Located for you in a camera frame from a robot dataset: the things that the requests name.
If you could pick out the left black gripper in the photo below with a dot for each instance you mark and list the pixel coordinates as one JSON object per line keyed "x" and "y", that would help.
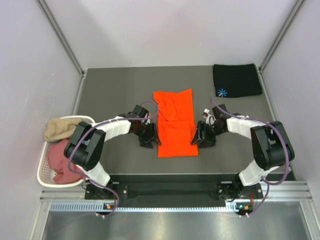
{"x": 152, "y": 134}

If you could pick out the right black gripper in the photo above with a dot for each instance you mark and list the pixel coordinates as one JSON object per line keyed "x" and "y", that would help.
{"x": 208, "y": 141}

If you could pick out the orange t shirt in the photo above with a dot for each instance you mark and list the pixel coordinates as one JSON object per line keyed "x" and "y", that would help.
{"x": 176, "y": 124}

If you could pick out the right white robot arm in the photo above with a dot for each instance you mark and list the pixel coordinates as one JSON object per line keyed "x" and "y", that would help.
{"x": 271, "y": 146}

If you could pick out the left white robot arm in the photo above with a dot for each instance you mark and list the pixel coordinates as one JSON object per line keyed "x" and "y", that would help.
{"x": 85, "y": 145}

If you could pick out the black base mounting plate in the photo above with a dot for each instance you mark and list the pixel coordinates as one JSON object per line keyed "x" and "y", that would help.
{"x": 179, "y": 190}

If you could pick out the folded black t shirt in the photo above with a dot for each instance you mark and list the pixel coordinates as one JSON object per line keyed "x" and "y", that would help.
{"x": 235, "y": 81}

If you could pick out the pink t shirt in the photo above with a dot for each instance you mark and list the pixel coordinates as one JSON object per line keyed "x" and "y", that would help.
{"x": 59, "y": 163}

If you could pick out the beige t shirt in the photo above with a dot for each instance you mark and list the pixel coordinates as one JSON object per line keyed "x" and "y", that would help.
{"x": 61, "y": 128}

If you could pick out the white laundry basket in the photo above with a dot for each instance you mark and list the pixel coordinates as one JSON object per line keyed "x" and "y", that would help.
{"x": 45, "y": 174}

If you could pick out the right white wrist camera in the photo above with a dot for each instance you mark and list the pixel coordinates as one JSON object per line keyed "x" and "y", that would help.
{"x": 209, "y": 118}

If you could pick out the slotted cable duct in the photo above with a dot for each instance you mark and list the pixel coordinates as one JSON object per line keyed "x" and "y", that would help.
{"x": 103, "y": 207}

